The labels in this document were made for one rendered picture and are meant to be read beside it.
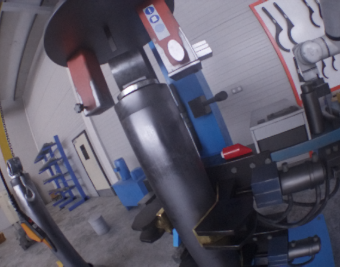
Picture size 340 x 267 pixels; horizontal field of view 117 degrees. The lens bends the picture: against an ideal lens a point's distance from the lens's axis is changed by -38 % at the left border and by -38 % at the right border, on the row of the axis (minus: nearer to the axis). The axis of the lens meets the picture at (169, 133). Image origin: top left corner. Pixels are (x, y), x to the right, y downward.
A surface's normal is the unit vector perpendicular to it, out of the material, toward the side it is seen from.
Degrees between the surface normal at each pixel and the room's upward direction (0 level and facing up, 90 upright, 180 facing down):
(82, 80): 90
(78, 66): 90
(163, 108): 90
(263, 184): 90
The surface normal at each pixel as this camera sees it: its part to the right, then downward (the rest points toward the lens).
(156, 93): 0.51, -0.16
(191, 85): -0.48, 0.29
